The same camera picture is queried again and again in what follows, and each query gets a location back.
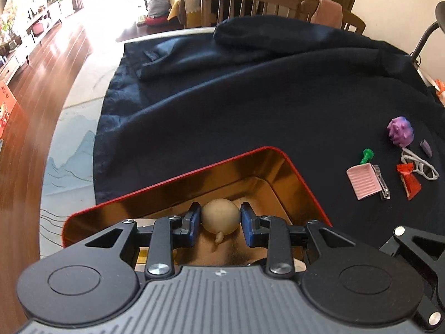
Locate orange white object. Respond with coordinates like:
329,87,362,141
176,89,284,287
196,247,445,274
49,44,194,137
433,78,445,105

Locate red tin box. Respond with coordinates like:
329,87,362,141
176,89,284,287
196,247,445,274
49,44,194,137
63,145,332,275

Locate purple spiky toy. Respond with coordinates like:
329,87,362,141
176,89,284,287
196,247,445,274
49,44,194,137
387,116,415,148

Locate pink towel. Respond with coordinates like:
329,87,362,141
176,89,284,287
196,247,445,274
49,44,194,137
310,0,344,28

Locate pink ribbed tray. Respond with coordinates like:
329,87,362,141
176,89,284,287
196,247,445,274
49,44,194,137
346,163,381,200

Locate wooden chair with towel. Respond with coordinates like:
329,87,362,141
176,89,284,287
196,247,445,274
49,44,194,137
301,0,366,33

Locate wooden tv cabinet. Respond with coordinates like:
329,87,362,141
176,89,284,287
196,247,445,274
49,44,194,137
0,0,65,87

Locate red candy wrapper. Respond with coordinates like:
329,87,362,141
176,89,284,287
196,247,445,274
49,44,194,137
396,163,422,201

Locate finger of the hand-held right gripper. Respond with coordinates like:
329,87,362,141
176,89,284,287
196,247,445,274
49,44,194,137
379,226,445,334

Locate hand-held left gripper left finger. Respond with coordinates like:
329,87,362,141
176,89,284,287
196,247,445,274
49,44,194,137
85,203,202,279

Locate dark blue cloth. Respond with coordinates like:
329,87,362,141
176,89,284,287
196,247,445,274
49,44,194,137
93,16,445,254

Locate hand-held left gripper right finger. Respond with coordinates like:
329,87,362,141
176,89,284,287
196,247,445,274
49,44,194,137
241,205,352,275

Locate beige round toy head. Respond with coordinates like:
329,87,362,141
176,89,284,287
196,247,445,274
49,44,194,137
201,198,241,245

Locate white toy glasses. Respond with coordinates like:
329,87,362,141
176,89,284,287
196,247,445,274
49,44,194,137
400,147,440,181

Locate silver nail clipper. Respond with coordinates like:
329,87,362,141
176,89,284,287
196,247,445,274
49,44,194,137
371,163,390,200

